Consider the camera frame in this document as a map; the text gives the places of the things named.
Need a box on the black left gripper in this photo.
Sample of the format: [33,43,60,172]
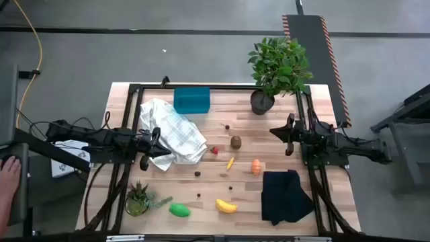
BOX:
[134,127,173,171]

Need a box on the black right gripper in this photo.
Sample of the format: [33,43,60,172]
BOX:
[269,113,305,157]

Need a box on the green toy vegetable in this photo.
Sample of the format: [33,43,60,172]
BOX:
[169,203,191,218]

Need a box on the person's forearm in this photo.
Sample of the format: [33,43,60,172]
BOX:
[0,198,13,236]

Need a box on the teal plastic tupperware container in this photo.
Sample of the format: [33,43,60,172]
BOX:
[173,87,211,114]

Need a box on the white plaid kitchen towel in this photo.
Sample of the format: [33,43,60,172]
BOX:
[139,97,208,171]

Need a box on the small succulent in glass pot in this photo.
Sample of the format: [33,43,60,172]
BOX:
[124,181,174,217]

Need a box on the leafy green plant black pot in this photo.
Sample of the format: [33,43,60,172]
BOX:
[247,36,314,116]

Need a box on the dark navy cloth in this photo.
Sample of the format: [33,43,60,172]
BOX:
[261,169,315,226]

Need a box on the yellow toy banana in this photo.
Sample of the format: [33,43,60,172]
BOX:
[215,198,239,214]

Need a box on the black striped-edge floor mat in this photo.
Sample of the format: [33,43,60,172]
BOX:
[282,14,353,128]

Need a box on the white printed box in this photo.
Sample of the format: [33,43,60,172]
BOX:
[50,139,91,178]

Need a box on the black diagonal support beam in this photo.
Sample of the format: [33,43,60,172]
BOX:
[13,128,92,173]

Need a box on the grey metal cart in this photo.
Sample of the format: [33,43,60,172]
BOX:
[370,83,430,196]

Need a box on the grey desk panel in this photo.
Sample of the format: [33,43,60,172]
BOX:
[0,143,30,227]
[0,63,19,146]

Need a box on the person's hand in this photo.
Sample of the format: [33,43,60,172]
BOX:
[0,155,22,202]

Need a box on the black cable clip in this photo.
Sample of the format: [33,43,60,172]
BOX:
[18,69,41,80]

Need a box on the yellow cable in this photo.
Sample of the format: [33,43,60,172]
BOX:
[12,0,44,129]

